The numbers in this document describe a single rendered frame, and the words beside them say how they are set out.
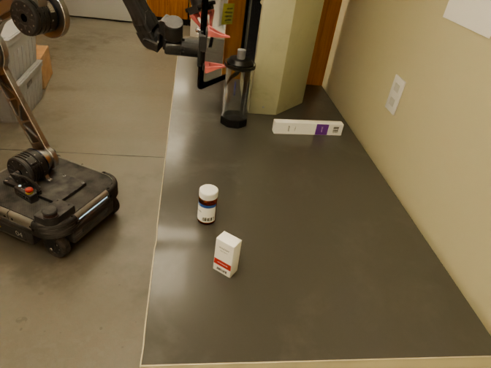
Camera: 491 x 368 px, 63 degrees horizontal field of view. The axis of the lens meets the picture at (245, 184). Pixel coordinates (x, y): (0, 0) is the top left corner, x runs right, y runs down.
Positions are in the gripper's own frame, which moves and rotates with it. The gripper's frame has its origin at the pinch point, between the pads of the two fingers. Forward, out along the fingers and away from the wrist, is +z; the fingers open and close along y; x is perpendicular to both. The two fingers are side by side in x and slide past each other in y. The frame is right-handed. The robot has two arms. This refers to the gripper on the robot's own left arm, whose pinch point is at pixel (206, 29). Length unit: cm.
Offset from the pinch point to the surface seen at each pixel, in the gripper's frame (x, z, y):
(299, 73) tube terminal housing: -15.8, 25.4, -26.7
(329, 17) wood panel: -48, 9, -30
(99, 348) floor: 72, 108, 47
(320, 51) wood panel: -48, 22, -22
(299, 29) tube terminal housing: -9.2, 9.0, -33.7
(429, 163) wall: 21, 50, -79
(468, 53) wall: 17, 23, -90
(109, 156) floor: -36, 62, 148
